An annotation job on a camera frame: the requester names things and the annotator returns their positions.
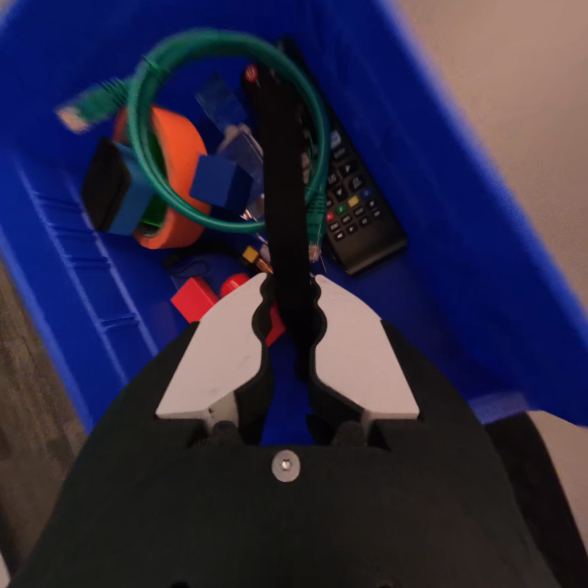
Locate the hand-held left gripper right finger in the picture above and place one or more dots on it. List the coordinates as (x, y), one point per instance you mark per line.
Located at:
(363, 363)

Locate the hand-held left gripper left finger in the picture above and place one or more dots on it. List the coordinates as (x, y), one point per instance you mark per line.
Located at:
(216, 363)

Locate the ribbed blue plastic bin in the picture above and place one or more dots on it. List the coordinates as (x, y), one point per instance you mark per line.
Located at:
(436, 229)

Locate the red block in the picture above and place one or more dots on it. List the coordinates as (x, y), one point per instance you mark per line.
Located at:
(193, 298)

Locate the red round knob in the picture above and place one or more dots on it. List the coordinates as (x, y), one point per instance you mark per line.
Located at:
(234, 285)

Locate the small yellow connector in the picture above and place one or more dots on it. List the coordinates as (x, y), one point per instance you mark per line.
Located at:
(251, 255)

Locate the black remote control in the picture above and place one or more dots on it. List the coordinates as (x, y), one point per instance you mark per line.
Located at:
(363, 220)

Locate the blue cube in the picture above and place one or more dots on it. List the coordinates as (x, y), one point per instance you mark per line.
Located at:
(220, 183)

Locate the blue block with black face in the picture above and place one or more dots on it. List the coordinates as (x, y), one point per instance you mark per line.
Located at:
(115, 188)

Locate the black chair armrest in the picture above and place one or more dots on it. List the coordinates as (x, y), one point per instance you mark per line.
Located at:
(528, 482)

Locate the orange tape roll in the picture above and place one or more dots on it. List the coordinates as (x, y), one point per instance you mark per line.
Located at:
(183, 133)

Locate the clear plastic piece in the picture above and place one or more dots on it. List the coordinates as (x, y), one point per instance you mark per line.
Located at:
(229, 115)

